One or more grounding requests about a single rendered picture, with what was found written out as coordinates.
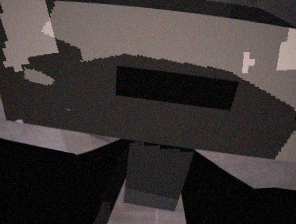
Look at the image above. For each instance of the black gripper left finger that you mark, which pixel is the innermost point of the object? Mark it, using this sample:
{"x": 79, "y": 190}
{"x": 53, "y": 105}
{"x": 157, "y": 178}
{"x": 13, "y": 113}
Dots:
{"x": 82, "y": 188}

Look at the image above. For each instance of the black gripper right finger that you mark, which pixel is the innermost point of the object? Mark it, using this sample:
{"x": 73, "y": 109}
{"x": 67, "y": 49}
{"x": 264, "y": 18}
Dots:
{"x": 211, "y": 195}

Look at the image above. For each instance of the black two-prong charger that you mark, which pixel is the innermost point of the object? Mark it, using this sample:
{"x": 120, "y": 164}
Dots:
{"x": 155, "y": 174}

